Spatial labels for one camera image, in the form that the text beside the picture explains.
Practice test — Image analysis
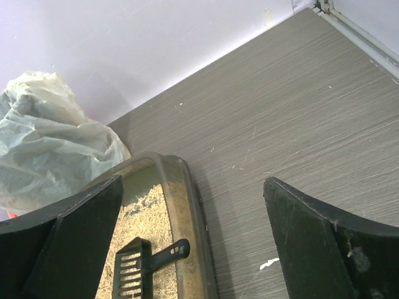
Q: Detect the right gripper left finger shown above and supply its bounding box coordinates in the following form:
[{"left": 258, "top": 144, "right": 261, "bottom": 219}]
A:
[{"left": 1, "top": 175, "right": 123, "bottom": 298}]

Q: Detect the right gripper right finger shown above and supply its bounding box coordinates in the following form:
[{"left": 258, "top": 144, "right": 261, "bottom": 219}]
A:
[{"left": 263, "top": 177, "right": 398, "bottom": 298}]

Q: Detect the black slotted litter scoop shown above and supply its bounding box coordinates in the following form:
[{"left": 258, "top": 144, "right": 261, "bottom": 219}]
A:
[{"left": 112, "top": 237, "right": 191, "bottom": 298}]

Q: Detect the dark translucent litter box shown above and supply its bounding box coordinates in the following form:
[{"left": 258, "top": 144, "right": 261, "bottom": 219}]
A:
[{"left": 98, "top": 153, "right": 218, "bottom": 298}]

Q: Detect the beige cat litter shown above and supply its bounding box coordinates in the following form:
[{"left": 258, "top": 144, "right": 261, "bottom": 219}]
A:
[{"left": 95, "top": 184, "right": 178, "bottom": 298}]

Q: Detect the pink cloth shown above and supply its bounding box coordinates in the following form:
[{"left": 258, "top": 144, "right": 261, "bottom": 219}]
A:
[{"left": 7, "top": 211, "right": 17, "bottom": 219}]

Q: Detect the bin with translucent bag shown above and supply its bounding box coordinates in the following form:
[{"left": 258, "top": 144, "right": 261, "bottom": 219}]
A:
[{"left": 1, "top": 71, "right": 131, "bottom": 215}]

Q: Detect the aluminium frame rail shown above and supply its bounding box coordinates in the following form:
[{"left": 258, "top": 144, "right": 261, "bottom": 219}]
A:
[{"left": 313, "top": 1, "right": 398, "bottom": 84}]

